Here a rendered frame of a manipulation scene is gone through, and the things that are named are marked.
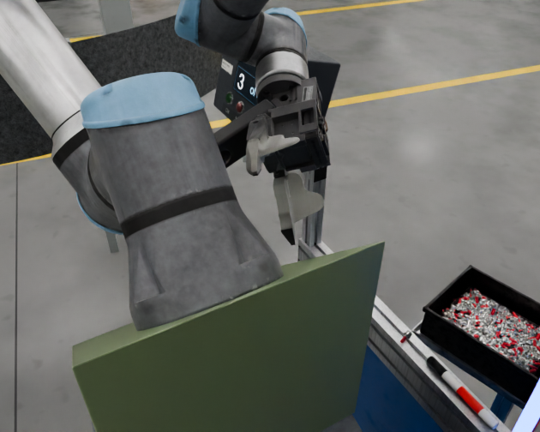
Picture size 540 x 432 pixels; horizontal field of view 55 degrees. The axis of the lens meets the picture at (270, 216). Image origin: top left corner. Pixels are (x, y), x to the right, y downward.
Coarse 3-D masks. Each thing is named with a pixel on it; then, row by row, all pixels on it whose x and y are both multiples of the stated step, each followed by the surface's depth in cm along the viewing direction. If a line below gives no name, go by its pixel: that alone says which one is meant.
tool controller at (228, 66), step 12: (312, 48) 101; (228, 60) 109; (312, 60) 92; (324, 60) 94; (228, 72) 109; (252, 72) 101; (312, 72) 93; (324, 72) 94; (336, 72) 96; (228, 84) 110; (252, 84) 101; (324, 84) 96; (216, 96) 115; (240, 96) 106; (252, 96) 102; (324, 96) 97; (228, 108) 110; (324, 108) 99
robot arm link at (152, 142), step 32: (96, 96) 47; (128, 96) 46; (160, 96) 47; (192, 96) 50; (96, 128) 47; (128, 128) 46; (160, 128) 46; (192, 128) 48; (96, 160) 50; (128, 160) 46; (160, 160) 46; (192, 160) 47; (96, 192) 55; (128, 192) 47; (160, 192) 46; (192, 192) 46
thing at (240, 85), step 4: (240, 68) 104; (240, 72) 105; (244, 72) 103; (248, 72) 102; (236, 76) 106; (240, 76) 105; (244, 76) 103; (248, 76) 102; (236, 80) 106; (240, 80) 105; (244, 80) 103; (236, 84) 106; (240, 84) 105; (244, 84) 104; (236, 88) 107; (240, 88) 105; (244, 88) 104; (240, 92) 105; (244, 92) 104
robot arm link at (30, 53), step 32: (0, 0) 58; (32, 0) 60; (0, 32) 58; (32, 32) 58; (0, 64) 59; (32, 64) 58; (64, 64) 59; (32, 96) 59; (64, 96) 59; (64, 128) 59; (64, 160) 59; (96, 224) 64
